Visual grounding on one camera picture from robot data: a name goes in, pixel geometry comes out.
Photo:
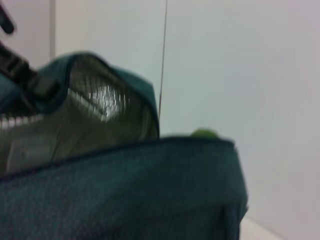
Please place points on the dark teal insulated lunch bag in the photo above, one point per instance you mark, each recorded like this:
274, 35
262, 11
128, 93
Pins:
125, 190

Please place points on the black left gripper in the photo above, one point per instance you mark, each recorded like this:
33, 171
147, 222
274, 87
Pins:
6, 21

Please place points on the green cucumber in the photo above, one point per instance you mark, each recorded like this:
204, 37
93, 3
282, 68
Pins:
205, 133

